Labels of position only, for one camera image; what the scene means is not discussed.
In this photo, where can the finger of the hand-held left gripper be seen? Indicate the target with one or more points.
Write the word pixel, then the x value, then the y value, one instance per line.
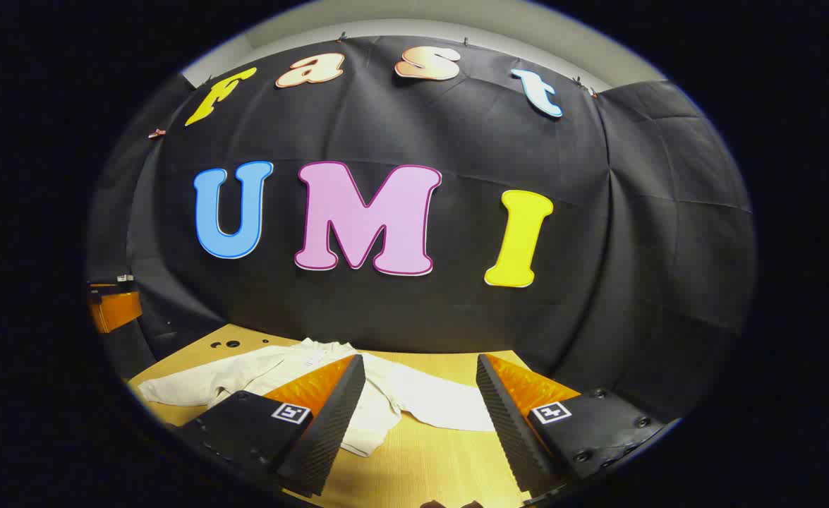
pixel 114 309

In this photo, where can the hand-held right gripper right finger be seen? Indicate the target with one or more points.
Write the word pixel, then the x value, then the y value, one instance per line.
pixel 509 430

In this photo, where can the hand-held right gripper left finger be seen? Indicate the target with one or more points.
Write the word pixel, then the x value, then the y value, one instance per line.
pixel 329 430

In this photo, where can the cream white sweatshirt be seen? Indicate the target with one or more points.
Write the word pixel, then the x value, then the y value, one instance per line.
pixel 414 395

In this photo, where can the black backdrop cloth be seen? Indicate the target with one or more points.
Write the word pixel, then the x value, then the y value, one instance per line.
pixel 470 127

